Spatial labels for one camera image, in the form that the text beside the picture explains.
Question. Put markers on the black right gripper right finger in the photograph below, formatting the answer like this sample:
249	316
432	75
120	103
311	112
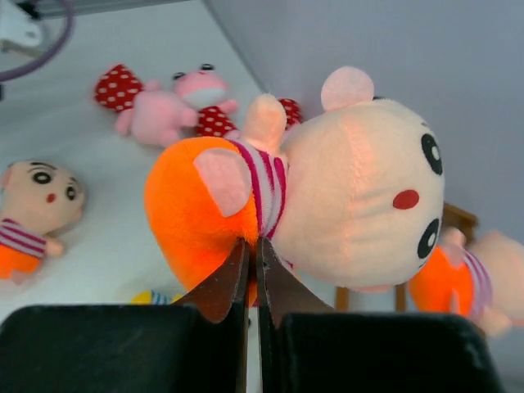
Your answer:
287	308

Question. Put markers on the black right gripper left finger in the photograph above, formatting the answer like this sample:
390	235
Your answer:
215	345

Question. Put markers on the yellow doll blue striped front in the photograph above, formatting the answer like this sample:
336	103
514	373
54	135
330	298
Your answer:
154	298

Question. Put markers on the pink pig doll front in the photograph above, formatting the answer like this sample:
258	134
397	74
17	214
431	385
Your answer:
152	115

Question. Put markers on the boy doll orange shorts front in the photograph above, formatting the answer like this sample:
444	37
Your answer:
38	199

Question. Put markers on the large boy doll orange shorts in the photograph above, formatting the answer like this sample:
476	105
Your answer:
481	281

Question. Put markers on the pink pig doll facing up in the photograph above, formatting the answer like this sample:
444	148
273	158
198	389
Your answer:
208	94

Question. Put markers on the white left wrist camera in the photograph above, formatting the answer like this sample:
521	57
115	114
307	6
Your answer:
19	33

